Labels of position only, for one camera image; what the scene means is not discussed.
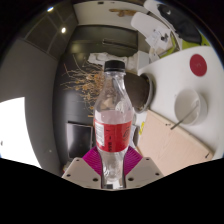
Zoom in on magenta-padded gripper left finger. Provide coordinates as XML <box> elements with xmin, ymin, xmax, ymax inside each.
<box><xmin>61</xmin><ymin>146</ymin><xmax>101</xmax><ymax>190</ymax></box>

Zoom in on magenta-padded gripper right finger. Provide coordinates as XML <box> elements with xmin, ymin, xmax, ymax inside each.
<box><xmin>122</xmin><ymin>145</ymin><xmax>164</xmax><ymax>190</ymax></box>

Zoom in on clear red-labelled drink bottle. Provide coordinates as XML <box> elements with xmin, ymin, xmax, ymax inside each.
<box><xmin>93</xmin><ymin>59</ymin><xmax>135</xmax><ymax>190</ymax></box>

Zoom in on beige wooden drawing board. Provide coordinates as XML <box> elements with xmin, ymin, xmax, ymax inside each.
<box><xmin>137</xmin><ymin>109</ymin><xmax>214</xmax><ymax>177</ymax></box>

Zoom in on small yellow object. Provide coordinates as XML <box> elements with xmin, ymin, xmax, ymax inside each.
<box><xmin>139</xmin><ymin>121</ymin><xmax>146</xmax><ymax>136</ymax></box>

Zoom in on metal spoon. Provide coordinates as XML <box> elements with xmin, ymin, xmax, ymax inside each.
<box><xmin>170</xmin><ymin>101</ymin><xmax>200</xmax><ymax>131</ymax></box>

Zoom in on grey pot saucer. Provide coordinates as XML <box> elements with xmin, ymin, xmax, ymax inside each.
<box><xmin>134</xmin><ymin>73</ymin><xmax>155</xmax><ymax>114</ymax></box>

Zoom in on dried plant in grey pot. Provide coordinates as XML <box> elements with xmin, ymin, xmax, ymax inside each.
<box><xmin>59</xmin><ymin>54</ymin><xmax>152</xmax><ymax>118</ymax></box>

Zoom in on white ceramic cup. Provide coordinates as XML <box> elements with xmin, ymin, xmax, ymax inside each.
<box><xmin>173</xmin><ymin>88</ymin><xmax>208</xmax><ymax>127</ymax></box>

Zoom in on white plaster statue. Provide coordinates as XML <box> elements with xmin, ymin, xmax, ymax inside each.
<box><xmin>87</xmin><ymin>51</ymin><xmax>130</xmax><ymax>68</ymax></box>

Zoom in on flat round red coaster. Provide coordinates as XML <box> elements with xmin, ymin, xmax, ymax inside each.
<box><xmin>189</xmin><ymin>53</ymin><xmax>208</xmax><ymax>78</ymax></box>

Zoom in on green seat cushion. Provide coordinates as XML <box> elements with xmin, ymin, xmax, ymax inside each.
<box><xmin>181</xmin><ymin>33</ymin><xmax>212</xmax><ymax>52</ymax></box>
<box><xmin>165</xmin><ymin>42</ymin><xmax>178</xmax><ymax>60</ymax></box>

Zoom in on papers stack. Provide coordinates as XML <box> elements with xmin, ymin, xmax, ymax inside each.
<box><xmin>145</xmin><ymin>28</ymin><xmax>172</xmax><ymax>51</ymax></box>

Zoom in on white plastic chair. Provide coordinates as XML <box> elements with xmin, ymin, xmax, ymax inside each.
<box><xmin>143</xmin><ymin>0</ymin><xmax>188</xmax><ymax>44</ymax></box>
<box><xmin>130</xmin><ymin>11</ymin><xmax>175</xmax><ymax>52</ymax></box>

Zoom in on black backpack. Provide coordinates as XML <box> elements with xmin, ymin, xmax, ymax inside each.
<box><xmin>157</xmin><ymin>3</ymin><xmax>203</xmax><ymax>44</ymax></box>

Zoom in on wooden figure sculpture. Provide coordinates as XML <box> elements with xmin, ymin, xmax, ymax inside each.
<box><xmin>109</xmin><ymin>8</ymin><xmax>138</xmax><ymax>18</ymax></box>

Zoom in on dark wall screen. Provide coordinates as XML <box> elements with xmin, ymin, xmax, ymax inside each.
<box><xmin>66</xmin><ymin>121</ymin><xmax>95</xmax><ymax>160</ymax></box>

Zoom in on white pedestal block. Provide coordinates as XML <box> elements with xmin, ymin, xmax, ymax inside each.
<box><xmin>128</xmin><ymin>50</ymin><xmax>151</xmax><ymax>75</ymax></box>

